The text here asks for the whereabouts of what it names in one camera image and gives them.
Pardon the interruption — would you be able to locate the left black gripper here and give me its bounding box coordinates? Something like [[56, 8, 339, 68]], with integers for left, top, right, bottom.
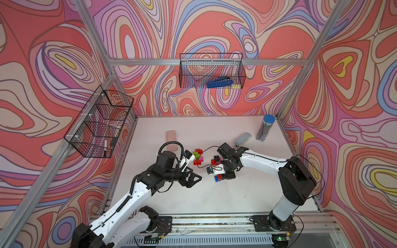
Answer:
[[163, 165, 202, 188]]

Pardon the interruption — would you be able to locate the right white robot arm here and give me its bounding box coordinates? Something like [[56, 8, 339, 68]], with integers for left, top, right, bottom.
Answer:
[[217, 143, 317, 231]]

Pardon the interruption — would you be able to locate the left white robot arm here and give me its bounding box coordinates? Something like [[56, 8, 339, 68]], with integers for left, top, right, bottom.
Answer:
[[70, 143, 202, 248]]

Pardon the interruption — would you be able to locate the grey small case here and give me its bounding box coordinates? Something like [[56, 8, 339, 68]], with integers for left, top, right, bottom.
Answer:
[[234, 132, 252, 148]]

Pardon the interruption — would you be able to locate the pink plastic case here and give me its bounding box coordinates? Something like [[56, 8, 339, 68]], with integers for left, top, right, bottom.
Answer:
[[166, 130, 178, 152]]

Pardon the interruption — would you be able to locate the blue capped clear cylinder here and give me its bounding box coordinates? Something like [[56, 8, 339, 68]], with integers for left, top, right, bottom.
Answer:
[[256, 114, 276, 142]]

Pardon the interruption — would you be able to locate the blue object in basket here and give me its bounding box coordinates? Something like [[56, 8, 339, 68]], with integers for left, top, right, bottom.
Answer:
[[207, 77, 233, 88]]

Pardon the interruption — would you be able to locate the black marker in basket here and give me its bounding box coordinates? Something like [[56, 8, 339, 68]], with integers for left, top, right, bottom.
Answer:
[[103, 139, 108, 158]]

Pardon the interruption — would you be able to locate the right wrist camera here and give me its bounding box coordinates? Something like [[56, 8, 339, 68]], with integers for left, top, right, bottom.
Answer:
[[206, 166, 226, 175]]

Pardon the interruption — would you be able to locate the black wire basket back wall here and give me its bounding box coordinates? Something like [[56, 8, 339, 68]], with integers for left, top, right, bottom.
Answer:
[[179, 52, 246, 89]]

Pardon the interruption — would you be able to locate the black wire basket wall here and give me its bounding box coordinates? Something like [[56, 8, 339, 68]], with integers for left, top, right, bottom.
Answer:
[[179, 52, 246, 89], [64, 86, 134, 159]]

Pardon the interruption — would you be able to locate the black wire basket left wall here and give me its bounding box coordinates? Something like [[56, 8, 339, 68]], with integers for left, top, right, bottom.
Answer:
[[64, 86, 134, 159]]

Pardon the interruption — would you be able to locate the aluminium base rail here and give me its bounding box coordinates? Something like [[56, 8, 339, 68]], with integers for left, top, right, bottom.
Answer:
[[77, 212, 348, 248]]

